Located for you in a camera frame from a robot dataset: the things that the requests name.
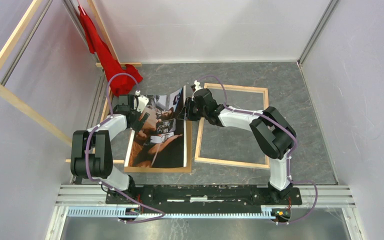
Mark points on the wooden picture frame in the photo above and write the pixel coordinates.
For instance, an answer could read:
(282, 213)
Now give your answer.
(197, 158)

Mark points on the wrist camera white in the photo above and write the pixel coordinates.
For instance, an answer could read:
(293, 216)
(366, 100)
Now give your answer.
(140, 101)
(196, 86)

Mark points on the wooden rack frame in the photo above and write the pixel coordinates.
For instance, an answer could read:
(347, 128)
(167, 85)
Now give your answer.
(56, 76)

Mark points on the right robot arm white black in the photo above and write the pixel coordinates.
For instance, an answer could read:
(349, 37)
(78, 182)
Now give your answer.
(273, 134)

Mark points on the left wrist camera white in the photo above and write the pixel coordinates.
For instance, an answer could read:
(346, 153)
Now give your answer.
(140, 101)

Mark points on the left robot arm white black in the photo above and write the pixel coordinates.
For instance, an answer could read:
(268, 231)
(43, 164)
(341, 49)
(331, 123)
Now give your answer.
(91, 152)

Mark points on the printed photo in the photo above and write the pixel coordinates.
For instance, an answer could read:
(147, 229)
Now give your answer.
(161, 103)

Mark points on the brown frame backing board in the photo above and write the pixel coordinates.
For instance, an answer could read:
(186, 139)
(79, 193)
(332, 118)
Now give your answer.
(188, 149)

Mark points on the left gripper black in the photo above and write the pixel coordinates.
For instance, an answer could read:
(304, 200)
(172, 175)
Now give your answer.
(138, 125)

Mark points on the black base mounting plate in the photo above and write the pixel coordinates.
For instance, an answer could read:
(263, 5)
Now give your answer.
(204, 199)

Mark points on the aluminium rail base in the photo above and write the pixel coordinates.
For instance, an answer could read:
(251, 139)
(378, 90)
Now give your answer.
(329, 196)

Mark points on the grey slotted cable duct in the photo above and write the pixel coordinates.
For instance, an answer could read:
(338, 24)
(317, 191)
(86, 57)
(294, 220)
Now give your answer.
(124, 213)

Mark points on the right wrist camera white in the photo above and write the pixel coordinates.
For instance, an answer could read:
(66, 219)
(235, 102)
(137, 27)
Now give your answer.
(196, 86)

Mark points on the red cloth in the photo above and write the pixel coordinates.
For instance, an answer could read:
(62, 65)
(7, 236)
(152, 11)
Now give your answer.
(122, 80)

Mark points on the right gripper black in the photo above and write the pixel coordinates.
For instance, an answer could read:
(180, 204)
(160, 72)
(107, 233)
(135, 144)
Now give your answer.
(189, 102)

